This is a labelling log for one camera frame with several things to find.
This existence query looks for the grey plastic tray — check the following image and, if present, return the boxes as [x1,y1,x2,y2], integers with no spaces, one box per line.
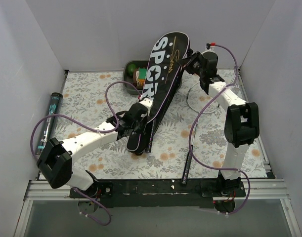
[123,60,148,95]

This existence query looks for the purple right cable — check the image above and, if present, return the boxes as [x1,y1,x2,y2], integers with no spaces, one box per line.
[188,42,252,215]

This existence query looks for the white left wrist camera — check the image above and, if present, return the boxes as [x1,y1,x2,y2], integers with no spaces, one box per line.
[139,97,153,111]

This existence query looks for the black base bar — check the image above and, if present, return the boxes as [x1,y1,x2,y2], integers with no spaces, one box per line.
[83,178,248,208]

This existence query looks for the badminton racket handle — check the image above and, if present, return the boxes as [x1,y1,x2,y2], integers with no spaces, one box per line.
[181,82,222,185]
[145,119,156,153]

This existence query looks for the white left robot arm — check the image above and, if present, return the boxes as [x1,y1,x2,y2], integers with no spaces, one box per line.
[37,99,153,198]

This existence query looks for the black shuttlecock tube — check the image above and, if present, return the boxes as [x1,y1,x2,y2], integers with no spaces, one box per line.
[34,92,63,159]

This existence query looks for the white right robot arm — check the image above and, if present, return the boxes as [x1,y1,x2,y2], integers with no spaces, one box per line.
[178,50,259,196]

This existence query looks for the green lime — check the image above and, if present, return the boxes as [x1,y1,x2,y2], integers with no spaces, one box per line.
[126,63,136,77]

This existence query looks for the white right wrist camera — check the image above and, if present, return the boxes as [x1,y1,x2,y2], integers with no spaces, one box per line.
[206,42,216,52]

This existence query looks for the purple cable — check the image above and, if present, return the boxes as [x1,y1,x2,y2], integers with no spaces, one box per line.
[30,81,144,155]
[188,42,252,215]

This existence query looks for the green wrapped box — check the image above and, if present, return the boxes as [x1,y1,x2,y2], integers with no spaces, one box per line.
[133,68,147,89]

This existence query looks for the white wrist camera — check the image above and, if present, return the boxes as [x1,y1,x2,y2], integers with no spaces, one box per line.
[139,97,153,111]
[206,42,216,52]

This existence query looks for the black sport racket bag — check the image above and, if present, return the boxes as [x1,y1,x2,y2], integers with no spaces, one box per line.
[127,32,191,156]

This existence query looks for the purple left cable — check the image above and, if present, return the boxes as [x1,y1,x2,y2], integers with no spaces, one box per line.
[30,81,144,155]

